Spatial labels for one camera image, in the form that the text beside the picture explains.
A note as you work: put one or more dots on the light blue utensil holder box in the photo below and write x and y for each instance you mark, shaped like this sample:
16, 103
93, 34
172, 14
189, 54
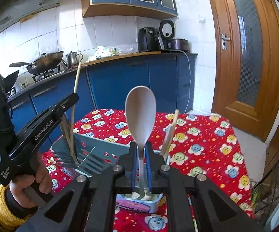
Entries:
110, 152

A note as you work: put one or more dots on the steel fork left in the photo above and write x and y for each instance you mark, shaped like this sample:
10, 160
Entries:
85, 162

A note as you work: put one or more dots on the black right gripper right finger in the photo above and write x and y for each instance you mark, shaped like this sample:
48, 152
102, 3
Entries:
194, 203

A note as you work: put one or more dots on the black air fryer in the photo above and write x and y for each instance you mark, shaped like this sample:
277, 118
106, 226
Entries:
149, 40

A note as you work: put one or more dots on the wooden chopstick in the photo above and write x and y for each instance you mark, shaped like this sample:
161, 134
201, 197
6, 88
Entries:
169, 135

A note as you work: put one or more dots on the steel kettle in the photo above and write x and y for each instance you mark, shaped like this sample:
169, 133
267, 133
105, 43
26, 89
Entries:
73, 59

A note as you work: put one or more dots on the blue kitchen cabinet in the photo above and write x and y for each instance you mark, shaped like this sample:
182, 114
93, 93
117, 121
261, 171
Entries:
105, 85

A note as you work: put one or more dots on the yellow sleeve forearm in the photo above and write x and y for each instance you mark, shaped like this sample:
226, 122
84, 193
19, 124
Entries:
12, 215

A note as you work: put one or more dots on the left hand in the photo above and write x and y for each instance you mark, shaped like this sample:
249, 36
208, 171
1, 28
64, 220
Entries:
20, 182

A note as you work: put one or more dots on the gas stove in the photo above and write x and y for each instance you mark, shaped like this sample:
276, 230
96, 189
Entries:
46, 74

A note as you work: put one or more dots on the wooden door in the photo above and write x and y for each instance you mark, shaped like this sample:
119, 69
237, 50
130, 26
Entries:
247, 56

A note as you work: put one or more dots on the red flower pattern tablecloth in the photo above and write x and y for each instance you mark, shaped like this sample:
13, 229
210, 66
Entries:
201, 144

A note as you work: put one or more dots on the wooden spoon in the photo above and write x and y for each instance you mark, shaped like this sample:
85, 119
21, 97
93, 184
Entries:
140, 110

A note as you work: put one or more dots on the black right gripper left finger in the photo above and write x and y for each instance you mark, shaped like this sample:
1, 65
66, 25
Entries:
87, 203

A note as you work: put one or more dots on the black rice cooker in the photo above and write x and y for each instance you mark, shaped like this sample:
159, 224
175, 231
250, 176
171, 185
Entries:
167, 32

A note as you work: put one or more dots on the long bamboo stick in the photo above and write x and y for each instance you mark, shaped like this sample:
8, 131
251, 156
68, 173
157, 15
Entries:
72, 150

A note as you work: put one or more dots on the black wok pan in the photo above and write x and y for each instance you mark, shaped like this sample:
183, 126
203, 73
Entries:
45, 62

